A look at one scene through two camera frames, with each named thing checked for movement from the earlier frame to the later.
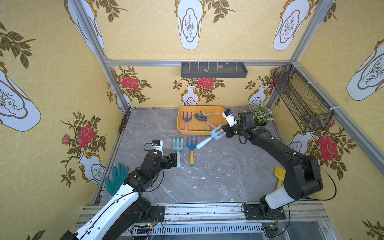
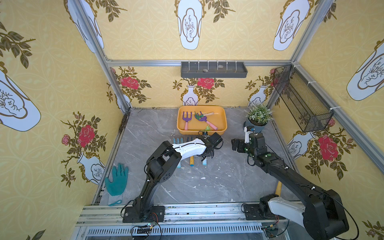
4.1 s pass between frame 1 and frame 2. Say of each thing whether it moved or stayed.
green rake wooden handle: stayed
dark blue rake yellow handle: stayed
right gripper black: moved
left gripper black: moved
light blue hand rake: stayed
